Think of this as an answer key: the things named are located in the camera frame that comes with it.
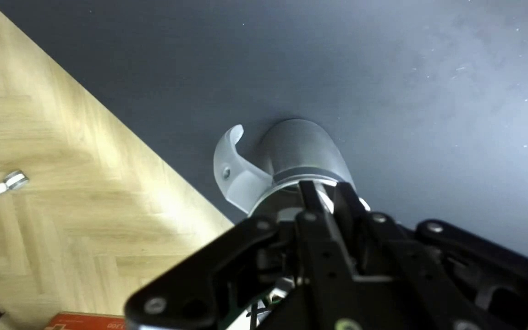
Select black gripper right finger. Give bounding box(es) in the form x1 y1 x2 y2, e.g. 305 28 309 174
329 182 528 330

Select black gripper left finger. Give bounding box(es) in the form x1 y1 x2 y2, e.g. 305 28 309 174
122 180 362 330

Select silver metal flask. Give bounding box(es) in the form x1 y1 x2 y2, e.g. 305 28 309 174
210 118 373 220

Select red flat object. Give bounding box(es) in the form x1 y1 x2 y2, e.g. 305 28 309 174
45 312 127 330

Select white cables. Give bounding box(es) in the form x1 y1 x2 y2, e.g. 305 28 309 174
0 169 32 202

